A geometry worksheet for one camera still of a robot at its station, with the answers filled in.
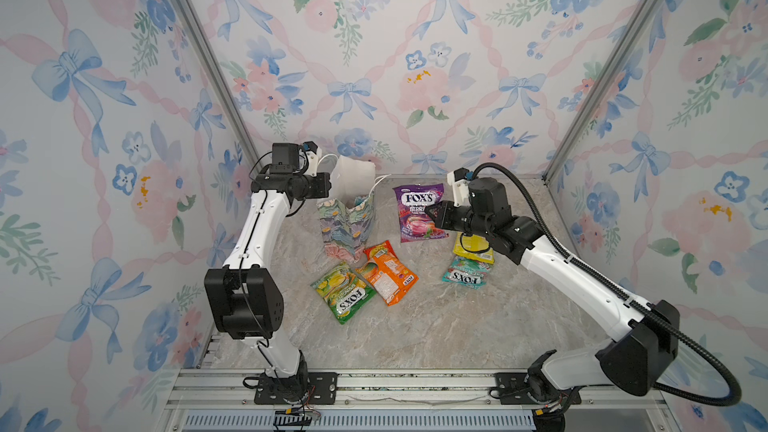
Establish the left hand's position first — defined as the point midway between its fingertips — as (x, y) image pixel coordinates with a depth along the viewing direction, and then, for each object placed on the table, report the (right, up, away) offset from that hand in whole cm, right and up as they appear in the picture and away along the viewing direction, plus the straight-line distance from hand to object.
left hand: (331, 180), depth 85 cm
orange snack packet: (+16, -27, +5) cm, 32 cm away
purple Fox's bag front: (+23, -12, -8) cm, 27 cm away
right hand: (+26, -8, -9) cm, 28 cm away
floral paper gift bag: (+5, -10, -4) cm, 12 cm away
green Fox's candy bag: (+4, -33, +3) cm, 33 cm away
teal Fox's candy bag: (+40, -27, +5) cm, 49 cm away
